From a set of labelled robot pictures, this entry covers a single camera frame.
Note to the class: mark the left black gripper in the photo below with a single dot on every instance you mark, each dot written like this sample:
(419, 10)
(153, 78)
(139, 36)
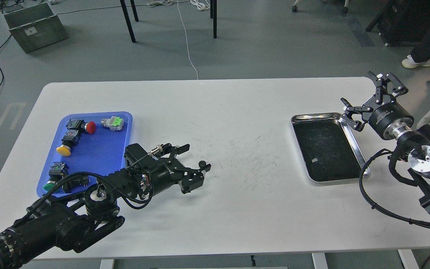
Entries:
(162, 174)

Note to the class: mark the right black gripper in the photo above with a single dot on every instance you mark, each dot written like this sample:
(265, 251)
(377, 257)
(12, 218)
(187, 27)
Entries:
(386, 115)

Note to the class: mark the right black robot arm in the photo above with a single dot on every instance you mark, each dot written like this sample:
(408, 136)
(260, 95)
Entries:
(409, 162)

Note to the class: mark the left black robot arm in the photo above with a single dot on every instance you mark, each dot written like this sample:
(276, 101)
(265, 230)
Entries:
(81, 209)

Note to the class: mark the grey green connector part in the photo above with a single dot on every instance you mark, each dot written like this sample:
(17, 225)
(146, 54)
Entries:
(113, 123)

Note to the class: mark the silver metal tray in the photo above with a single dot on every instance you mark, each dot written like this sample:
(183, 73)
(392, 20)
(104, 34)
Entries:
(328, 147)

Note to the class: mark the black equipment cart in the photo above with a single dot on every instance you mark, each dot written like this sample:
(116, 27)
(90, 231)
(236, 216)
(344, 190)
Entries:
(402, 22)

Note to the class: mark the blue plastic tray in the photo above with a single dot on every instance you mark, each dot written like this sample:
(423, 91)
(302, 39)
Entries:
(101, 152)

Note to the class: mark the black table leg pair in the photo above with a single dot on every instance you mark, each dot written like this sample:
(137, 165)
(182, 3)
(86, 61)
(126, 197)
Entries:
(213, 16)

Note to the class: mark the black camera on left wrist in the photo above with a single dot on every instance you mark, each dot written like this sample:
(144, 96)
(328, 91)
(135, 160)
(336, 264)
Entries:
(136, 157)

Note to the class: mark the red push button switch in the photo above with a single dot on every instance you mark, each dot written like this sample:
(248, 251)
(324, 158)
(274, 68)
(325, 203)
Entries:
(81, 126)

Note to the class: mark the yellow push button switch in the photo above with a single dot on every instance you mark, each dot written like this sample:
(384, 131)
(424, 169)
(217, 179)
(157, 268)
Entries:
(70, 139)

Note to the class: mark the black switch block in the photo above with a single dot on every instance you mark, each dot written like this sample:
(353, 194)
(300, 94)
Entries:
(80, 181)

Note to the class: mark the green push button switch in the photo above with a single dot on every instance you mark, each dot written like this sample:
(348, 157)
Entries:
(57, 171)

